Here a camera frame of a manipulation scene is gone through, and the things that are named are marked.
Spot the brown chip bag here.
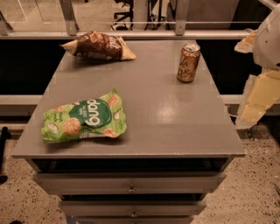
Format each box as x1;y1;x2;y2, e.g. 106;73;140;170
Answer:
61;31;136;60

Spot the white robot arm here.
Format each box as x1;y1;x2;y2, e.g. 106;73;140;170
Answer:
234;4;280;130

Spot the green rice chip bag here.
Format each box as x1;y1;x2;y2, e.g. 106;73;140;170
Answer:
41;88;127;143

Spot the orange soda can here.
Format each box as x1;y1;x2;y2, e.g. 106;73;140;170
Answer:
177;43;200;83

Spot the upper drawer with knob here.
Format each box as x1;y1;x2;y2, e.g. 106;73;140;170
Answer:
34;171;226;195

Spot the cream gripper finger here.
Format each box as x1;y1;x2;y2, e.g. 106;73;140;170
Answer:
235;70;280;130
234;29;256;53

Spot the black stand on floor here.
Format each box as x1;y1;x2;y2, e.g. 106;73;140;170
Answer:
0;127;11;185

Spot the drawer with knob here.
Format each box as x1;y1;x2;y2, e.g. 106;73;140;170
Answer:
34;171;226;195
59;200;206;218

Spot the lower drawer with knob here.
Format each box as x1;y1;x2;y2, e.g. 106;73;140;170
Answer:
59;200;206;218

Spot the metal railing frame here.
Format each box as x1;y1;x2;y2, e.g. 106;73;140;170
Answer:
0;0;249;39

